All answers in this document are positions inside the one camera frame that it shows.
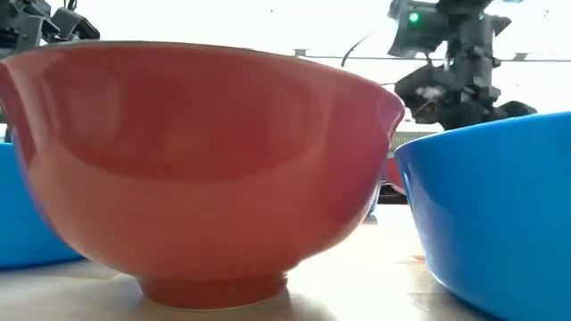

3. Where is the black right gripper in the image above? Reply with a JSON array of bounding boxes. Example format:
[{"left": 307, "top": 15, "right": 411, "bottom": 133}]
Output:
[{"left": 439, "top": 42, "right": 539, "bottom": 131}]

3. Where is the blue plastic bowl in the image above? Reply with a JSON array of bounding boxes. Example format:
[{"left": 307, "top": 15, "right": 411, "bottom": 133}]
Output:
[
  {"left": 393, "top": 111, "right": 571, "bottom": 321},
  {"left": 0, "top": 141, "right": 84, "bottom": 271}
]

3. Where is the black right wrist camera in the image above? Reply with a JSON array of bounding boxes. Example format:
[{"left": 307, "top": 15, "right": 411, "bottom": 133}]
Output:
[{"left": 394, "top": 64, "right": 451, "bottom": 128}]

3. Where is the thin black cable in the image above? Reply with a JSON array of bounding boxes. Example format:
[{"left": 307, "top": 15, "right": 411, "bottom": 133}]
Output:
[{"left": 341, "top": 33, "right": 372, "bottom": 69}]

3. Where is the black overhead rail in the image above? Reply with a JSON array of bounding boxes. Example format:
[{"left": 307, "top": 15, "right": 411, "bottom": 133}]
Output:
[{"left": 292, "top": 47, "right": 571, "bottom": 62}]

